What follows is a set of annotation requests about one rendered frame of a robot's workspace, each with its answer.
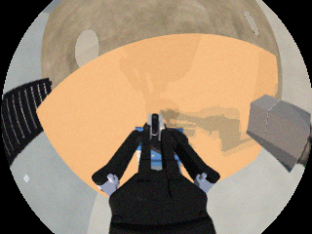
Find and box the blue bench vise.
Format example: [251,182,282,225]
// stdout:
[135,113,188,174]

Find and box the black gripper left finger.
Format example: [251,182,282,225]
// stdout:
[92,113,152,202]

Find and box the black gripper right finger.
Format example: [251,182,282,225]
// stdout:
[158,114,220,200]

